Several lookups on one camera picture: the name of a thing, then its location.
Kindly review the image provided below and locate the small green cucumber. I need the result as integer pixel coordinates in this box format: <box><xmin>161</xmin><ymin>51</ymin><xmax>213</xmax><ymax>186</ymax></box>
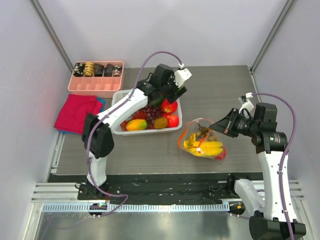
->
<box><xmin>149</xmin><ymin>96</ymin><xmax>165</xmax><ymax>107</ymax></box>

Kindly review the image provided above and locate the red apple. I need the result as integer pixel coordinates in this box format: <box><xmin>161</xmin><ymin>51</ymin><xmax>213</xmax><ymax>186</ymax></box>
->
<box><xmin>214</xmin><ymin>147</ymin><xmax>227</xmax><ymax>161</ymax></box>
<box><xmin>161</xmin><ymin>99</ymin><xmax>178</xmax><ymax>114</ymax></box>
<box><xmin>166</xmin><ymin>114</ymin><xmax>180</xmax><ymax>128</ymax></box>

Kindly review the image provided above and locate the brown longan bunch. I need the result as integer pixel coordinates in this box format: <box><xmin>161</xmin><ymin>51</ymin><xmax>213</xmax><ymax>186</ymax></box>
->
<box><xmin>195</xmin><ymin>122</ymin><xmax>220</xmax><ymax>142</ymax></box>

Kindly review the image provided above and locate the yellow banana bunch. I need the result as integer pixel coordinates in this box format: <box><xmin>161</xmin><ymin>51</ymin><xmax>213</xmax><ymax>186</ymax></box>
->
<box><xmin>182</xmin><ymin>133</ymin><xmax>224</xmax><ymax>158</ymax></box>

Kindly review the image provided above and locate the clear zip top bag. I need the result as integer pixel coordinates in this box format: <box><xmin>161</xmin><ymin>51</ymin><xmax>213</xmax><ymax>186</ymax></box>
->
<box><xmin>177</xmin><ymin>118</ymin><xmax>227</xmax><ymax>161</ymax></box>

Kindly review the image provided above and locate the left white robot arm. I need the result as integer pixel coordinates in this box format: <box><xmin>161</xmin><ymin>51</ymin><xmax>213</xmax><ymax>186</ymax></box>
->
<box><xmin>81</xmin><ymin>64</ymin><xmax>192</xmax><ymax>200</ymax></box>

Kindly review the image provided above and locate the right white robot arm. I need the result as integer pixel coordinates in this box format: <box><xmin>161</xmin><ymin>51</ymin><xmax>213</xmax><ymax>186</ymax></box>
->
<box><xmin>209</xmin><ymin>102</ymin><xmax>307</xmax><ymax>240</ymax></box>

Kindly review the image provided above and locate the brown kiwi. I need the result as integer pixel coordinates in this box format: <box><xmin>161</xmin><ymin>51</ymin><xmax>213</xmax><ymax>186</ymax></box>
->
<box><xmin>153</xmin><ymin>117</ymin><xmax>168</xmax><ymax>130</ymax></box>

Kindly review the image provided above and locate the white plastic basket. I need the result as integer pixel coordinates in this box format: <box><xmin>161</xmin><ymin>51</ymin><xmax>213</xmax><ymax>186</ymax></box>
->
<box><xmin>111</xmin><ymin>89</ymin><xmax>183</xmax><ymax>136</ymax></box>

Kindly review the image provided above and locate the dark sushi piece three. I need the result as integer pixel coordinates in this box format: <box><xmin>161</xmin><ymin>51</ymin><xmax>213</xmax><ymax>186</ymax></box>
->
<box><xmin>112</xmin><ymin>64</ymin><xmax>123</xmax><ymax>77</ymax></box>

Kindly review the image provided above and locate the dark sushi piece two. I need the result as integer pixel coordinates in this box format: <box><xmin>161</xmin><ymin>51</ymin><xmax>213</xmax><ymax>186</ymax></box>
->
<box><xmin>103</xmin><ymin>63</ymin><xmax>115</xmax><ymax>77</ymax></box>

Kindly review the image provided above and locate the pink divided tray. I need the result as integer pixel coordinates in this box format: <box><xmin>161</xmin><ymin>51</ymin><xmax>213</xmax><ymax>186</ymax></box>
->
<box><xmin>68</xmin><ymin>60</ymin><xmax>125</xmax><ymax>98</ymax></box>

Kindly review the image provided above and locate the blue folded cloth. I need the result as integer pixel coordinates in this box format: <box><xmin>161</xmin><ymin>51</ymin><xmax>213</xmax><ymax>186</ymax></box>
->
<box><xmin>56</xmin><ymin>98</ymin><xmax>106</xmax><ymax>133</ymax></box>

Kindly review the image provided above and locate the dark cake piece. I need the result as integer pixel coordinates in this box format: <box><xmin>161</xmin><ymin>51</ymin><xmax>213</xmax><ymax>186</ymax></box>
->
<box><xmin>94</xmin><ymin>63</ymin><xmax>105</xmax><ymax>77</ymax></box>

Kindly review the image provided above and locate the yellow spiral pastry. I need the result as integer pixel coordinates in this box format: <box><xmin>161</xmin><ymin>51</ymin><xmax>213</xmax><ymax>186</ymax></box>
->
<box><xmin>83</xmin><ymin>61</ymin><xmax>95</xmax><ymax>77</ymax></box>

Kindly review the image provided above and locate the dark sushi piece one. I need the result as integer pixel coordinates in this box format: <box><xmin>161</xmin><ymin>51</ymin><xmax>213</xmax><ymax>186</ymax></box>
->
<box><xmin>73</xmin><ymin>62</ymin><xmax>85</xmax><ymax>77</ymax></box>

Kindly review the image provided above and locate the magenta folded cloth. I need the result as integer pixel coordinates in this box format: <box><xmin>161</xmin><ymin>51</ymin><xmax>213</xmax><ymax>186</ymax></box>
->
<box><xmin>54</xmin><ymin>93</ymin><xmax>104</xmax><ymax>133</ymax></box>

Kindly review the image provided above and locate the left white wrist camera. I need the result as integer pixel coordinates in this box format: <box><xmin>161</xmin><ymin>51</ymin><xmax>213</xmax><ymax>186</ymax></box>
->
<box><xmin>174</xmin><ymin>63</ymin><xmax>192</xmax><ymax>88</ymax></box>

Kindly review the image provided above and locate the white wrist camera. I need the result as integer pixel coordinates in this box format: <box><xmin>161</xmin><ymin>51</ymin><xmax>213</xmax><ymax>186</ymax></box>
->
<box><xmin>238</xmin><ymin>92</ymin><xmax>254</xmax><ymax>113</ymax></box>
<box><xmin>174</xmin><ymin>63</ymin><xmax>192</xmax><ymax>88</ymax></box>

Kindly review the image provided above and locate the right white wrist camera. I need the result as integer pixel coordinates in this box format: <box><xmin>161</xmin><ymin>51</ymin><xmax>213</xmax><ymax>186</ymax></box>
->
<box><xmin>238</xmin><ymin>92</ymin><xmax>254</xmax><ymax>113</ymax></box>

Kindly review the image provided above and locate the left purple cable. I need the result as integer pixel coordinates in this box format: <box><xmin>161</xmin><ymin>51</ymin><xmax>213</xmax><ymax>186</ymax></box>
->
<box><xmin>85</xmin><ymin>51</ymin><xmax>186</xmax><ymax>218</ymax></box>

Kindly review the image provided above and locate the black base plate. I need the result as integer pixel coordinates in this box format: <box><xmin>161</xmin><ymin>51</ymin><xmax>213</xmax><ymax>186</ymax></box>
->
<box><xmin>48</xmin><ymin>172</ymin><xmax>263</xmax><ymax>205</ymax></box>

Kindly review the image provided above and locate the white slotted cable duct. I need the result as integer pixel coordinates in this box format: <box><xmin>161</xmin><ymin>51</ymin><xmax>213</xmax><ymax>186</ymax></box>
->
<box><xmin>42</xmin><ymin>202</ymin><xmax>230</xmax><ymax>213</ymax></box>

